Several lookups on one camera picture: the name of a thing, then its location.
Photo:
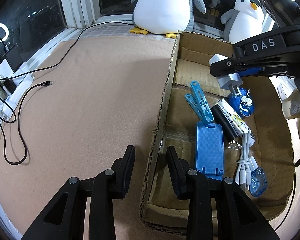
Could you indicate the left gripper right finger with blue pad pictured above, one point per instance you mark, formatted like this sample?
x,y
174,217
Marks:
x,y
237,215

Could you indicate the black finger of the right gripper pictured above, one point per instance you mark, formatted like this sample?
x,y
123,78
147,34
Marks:
x,y
276,48

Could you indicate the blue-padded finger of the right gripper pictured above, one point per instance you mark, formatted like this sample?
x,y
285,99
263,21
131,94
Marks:
x,y
262,71

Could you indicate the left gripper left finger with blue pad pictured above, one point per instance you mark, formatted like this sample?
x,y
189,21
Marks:
x,y
63,216

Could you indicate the clear blue plastic item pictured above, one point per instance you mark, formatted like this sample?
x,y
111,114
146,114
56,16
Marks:
x,y
258,182

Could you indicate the silver keys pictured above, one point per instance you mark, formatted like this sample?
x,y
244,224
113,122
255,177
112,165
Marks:
x,y
246,105

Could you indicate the blue round tape measure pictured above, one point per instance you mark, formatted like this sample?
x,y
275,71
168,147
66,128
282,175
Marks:
x,y
234,101

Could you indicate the white wall charger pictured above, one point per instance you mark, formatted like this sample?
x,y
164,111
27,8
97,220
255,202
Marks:
x,y
231,82

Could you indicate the blue phone stand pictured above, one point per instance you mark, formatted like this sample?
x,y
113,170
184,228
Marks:
x,y
209,150

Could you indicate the cardboard box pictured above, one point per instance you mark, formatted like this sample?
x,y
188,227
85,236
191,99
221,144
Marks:
x,y
176,125

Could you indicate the black cylinder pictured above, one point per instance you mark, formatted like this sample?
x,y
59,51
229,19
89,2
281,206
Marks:
x,y
229,132

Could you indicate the light blue clothespin clip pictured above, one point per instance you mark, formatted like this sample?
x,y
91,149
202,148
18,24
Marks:
x,y
199,104

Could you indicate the small plush penguin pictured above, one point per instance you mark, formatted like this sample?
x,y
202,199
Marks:
x,y
242,22

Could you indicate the white power strip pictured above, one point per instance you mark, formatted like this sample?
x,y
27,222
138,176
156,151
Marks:
x,y
14,98

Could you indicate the large plush penguin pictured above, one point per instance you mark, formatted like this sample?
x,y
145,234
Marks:
x,y
165,17

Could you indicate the black adapter on strip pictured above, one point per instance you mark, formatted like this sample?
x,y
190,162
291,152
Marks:
x,y
10,85

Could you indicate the white charger on strip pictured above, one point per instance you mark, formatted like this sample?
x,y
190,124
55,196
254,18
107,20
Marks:
x,y
5,69

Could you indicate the black brick adapter by window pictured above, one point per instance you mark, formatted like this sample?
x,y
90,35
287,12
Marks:
x,y
13,58

